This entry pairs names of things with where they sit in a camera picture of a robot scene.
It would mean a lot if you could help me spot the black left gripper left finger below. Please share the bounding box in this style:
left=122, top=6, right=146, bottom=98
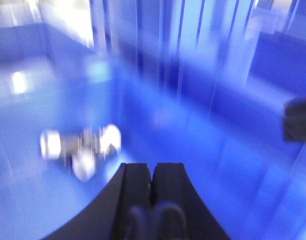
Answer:
left=45, top=163, right=151, bottom=240

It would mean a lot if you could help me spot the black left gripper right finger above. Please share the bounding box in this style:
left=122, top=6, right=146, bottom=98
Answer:
left=151, top=163, right=229, bottom=240

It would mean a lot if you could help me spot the silver metal valve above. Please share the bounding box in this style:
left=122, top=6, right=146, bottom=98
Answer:
left=40, top=123, right=122, bottom=182

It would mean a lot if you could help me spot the blue shelf box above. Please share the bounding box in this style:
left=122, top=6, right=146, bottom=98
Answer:
left=0, top=23, right=306, bottom=240

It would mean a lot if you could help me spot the black object at right edge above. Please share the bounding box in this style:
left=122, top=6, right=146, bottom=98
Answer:
left=283, top=98, right=306, bottom=142

